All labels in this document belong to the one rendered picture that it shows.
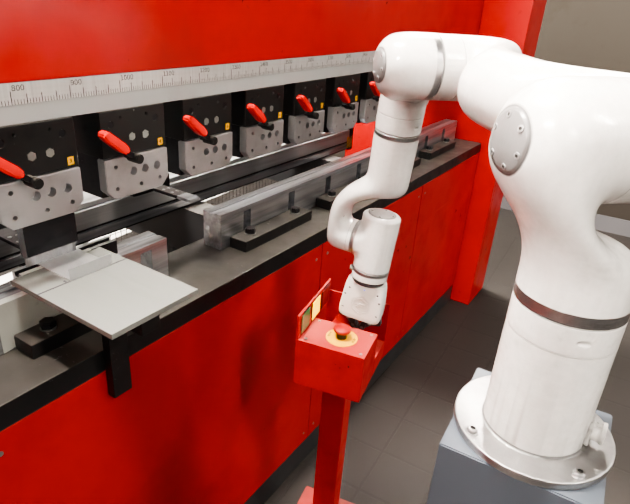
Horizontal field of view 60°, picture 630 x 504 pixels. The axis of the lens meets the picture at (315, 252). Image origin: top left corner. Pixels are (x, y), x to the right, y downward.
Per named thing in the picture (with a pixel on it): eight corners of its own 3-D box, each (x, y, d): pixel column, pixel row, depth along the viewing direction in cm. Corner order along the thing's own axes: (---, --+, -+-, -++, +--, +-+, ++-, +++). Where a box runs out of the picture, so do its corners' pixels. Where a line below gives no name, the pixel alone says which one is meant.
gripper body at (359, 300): (343, 274, 124) (335, 315, 129) (386, 288, 121) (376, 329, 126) (353, 261, 130) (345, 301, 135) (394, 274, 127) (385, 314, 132)
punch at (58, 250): (29, 269, 97) (20, 219, 93) (22, 266, 98) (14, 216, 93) (79, 251, 104) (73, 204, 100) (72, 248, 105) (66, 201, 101)
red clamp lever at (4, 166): (-9, 151, 78) (46, 181, 86) (-24, 145, 80) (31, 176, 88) (-15, 162, 78) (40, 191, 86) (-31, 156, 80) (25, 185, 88)
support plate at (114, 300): (112, 340, 81) (111, 334, 81) (10, 285, 94) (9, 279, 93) (198, 293, 95) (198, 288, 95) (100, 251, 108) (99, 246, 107)
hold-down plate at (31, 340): (33, 360, 94) (30, 346, 93) (15, 349, 96) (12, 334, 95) (166, 293, 117) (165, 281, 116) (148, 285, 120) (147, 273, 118)
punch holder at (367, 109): (363, 124, 180) (369, 72, 173) (341, 120, 184) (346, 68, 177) (384, 118, 191) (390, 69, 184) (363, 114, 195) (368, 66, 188)
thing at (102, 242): (24, 290, 96) (21, 275, 95) (14, 284, 98) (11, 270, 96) (117, 253, 112) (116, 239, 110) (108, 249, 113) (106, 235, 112)
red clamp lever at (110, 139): (109, 129, 93) (146, 157, 102) (93, 125, 95) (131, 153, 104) (104, 139, 93) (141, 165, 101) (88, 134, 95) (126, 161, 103)
